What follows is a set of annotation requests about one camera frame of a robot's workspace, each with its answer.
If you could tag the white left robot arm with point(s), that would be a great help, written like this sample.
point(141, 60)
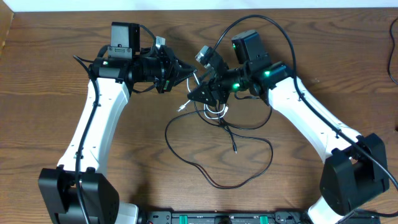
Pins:
point(77, 190)

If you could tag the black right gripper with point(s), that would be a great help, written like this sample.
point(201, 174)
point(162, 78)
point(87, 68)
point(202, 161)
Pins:
point(217, 86)

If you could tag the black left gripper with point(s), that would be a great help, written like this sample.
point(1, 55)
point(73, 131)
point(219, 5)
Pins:
point(165, 70)

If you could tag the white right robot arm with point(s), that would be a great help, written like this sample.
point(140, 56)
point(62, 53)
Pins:
point(353, 164)

